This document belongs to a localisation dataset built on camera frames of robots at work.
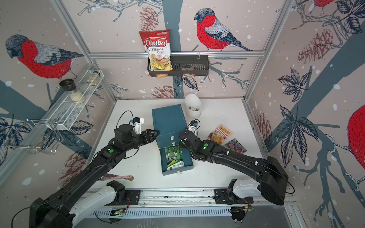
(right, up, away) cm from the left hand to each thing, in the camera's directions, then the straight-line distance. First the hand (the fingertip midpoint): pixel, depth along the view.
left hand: (159, 130), depth 75 cm
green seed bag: (+7, -18, +12) cm, 23 cm away
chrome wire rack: (-50, +1, -17) cm, 52 cm away
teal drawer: (+15, -20, +12) cm, 28 cm away
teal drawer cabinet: (+5, +5, +5) cm, 9 cm away
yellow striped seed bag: (+39, -6, +23) cm, 45 cm away
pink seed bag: (+47, -13, +19) cm, 53 cm away
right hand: (+12, -4, +4) cm, 13 cm away
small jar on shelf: (-42, +31, +9) cm, 53 cm away
